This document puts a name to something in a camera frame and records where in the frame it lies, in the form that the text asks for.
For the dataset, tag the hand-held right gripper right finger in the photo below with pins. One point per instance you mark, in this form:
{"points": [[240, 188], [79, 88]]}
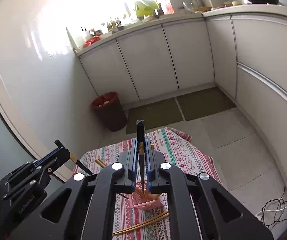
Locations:
{"points": [[148, 165]]}

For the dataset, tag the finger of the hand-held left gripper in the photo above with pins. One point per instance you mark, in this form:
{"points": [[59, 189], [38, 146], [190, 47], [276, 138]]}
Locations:
{"points": [[46, 156], [56, 162]]}

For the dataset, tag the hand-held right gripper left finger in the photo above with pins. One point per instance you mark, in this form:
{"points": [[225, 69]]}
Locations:
{"points": [[134, 165]]}

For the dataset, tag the pink perforated plastic basket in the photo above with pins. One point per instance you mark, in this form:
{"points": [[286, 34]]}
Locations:
{"points": [[146, 205]]}

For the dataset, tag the pile of wooden chopsticks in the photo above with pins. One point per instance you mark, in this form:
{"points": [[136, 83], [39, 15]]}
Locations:
{"points": [[143, 223]]}

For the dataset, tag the patterned striped tablecloth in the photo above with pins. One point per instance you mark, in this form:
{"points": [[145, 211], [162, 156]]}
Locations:
{"points": [[183, 160]]}

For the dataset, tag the brown trash bin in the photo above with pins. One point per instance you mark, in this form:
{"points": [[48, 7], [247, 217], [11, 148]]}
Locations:
{"points": [[116, 120]]}

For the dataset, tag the olive floor mat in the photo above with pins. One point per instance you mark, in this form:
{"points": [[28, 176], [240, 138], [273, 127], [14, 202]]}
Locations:
{"points": [[206, 103], [153, 115]]}

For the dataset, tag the red bin liner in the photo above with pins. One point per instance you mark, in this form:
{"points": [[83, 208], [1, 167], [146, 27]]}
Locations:
{"points": [[97, 103]]}

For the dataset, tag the white cabinet door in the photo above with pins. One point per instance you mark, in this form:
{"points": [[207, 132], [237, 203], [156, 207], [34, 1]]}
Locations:
{"points": [[221, 55], [108, 72], [188, 52], [148, 60]]}

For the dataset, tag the white cabinet drawer front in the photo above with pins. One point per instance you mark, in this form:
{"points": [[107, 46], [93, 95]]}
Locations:
{"points": [[266, 115], [266, 50]]}

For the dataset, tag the green plastic bag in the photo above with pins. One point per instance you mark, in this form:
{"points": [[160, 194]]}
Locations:
{"points": [[146, 8]]}

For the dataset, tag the white kitchen countertop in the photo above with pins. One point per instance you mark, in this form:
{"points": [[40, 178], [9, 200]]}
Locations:
{"points": [[246, 9]]}

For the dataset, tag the small pale bowl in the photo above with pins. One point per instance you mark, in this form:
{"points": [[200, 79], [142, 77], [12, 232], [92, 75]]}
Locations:
{"points": [[236, 3]]}

